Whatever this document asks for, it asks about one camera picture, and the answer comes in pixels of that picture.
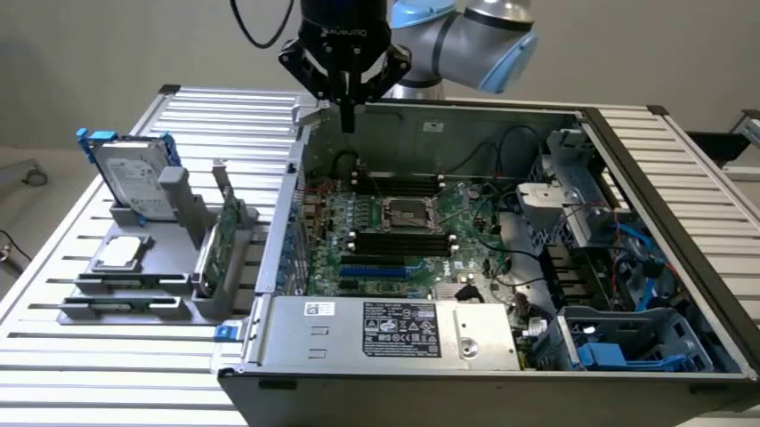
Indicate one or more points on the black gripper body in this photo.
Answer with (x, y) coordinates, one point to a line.
(345, 26)

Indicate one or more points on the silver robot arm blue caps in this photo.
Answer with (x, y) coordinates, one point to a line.
(469, 40)

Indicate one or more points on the black RAM slot bank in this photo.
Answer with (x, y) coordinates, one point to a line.
(403, 244)
(398, 182)

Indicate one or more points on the CPU socket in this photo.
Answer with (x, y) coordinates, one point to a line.
(410, 214)

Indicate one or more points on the green motherboard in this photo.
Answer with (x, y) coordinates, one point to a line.
(466, 209)

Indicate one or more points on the grey plastic fan shroud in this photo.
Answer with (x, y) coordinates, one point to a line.
(537, 202)

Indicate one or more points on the green graphics card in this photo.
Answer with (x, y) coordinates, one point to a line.
(222, 240)

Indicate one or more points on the silver metal disk bay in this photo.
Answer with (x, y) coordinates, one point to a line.
(585, 187)

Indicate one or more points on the black expansion slot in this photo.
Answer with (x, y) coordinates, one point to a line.
(373, 261)

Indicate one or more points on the blue expansion slot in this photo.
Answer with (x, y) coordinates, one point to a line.
(371, 271)

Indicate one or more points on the grey caster wheel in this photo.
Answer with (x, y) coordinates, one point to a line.
(33, 177)

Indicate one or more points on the silver CPU chip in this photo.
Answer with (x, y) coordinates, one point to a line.
(122, 251)

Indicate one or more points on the silver chipset heatsink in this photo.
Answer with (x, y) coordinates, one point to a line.
(454, 292)

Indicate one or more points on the grey parts rack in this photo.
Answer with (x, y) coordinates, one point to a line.
(154, 312)

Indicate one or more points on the green RAM stick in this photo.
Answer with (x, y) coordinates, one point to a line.
(119, 302)

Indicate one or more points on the blue case latch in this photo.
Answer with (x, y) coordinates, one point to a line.
(227, 333)

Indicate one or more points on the silver power supply unit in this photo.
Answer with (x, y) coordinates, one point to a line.
(333, 347)

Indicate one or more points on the grey disk bay cage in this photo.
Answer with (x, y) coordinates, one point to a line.
(646, 320)

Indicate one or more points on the blue plastic disk caddy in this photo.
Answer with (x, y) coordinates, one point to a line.
(602, 356)

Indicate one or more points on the open black PC case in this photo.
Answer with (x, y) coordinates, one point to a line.
(474, 400)

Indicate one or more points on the hard disk with blue bracket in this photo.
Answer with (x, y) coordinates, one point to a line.
(127, 173)

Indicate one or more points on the black and silver side frame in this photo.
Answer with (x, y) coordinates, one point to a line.
(721, 142)

